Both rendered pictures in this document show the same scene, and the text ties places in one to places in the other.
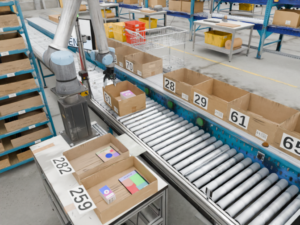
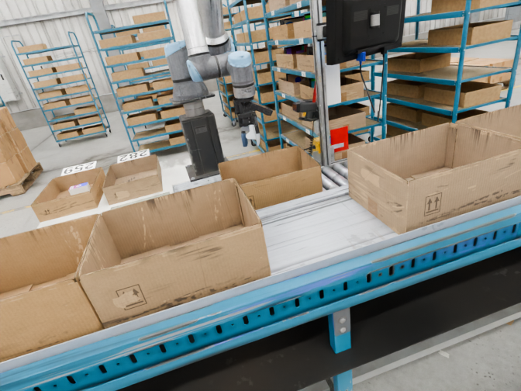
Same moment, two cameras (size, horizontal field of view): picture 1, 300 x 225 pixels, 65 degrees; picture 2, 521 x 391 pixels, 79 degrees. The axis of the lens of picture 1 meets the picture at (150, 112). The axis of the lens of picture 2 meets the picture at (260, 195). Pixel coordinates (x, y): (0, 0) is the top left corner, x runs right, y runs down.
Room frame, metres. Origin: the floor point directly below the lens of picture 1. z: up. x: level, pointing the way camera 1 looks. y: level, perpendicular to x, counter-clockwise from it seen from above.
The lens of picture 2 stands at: (2.62, -0.93, 1.42)
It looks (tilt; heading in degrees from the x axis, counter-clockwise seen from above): 27 degrees down; 113
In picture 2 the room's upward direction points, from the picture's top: 10 degrees counter-clockwise
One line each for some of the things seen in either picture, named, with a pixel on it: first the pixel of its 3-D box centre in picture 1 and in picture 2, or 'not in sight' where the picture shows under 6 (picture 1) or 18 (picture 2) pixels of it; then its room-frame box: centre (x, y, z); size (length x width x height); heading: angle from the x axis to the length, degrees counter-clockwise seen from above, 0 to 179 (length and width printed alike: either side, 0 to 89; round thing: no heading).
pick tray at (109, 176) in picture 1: (119, 185); (74, 192); (1.02, 0.20, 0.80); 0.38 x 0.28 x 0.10; 125
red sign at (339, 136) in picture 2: not in sight; (334, 140); (2.38, 0.72, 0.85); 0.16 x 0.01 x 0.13; 35
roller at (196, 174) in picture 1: (212, 164); not in sight; (1.26, -0.43, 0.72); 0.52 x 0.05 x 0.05; 125
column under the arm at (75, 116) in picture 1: (75, 117); (202, 142); (1.66, 0.61, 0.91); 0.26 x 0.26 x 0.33; 38
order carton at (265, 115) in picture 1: (260, 116); not in sight; (1.49, -0.82, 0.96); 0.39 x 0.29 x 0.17; 35
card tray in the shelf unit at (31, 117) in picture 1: (24, 115); (333, 144); (2.28, 1.40, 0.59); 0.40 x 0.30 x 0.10; 123
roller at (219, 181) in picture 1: (227, 175); not in sight; (1.15, -0.50, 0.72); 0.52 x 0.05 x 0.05; 125
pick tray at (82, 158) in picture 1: (96, 156); (135, 177); (1.30, 0.39, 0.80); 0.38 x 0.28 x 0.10; 126
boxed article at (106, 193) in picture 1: (107, 194); (80, 189); (0.98, 0.27, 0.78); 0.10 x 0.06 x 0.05; 40
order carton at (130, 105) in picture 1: (123, 97); (268, 181); (2.15, 0.26, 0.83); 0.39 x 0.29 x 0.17; 31
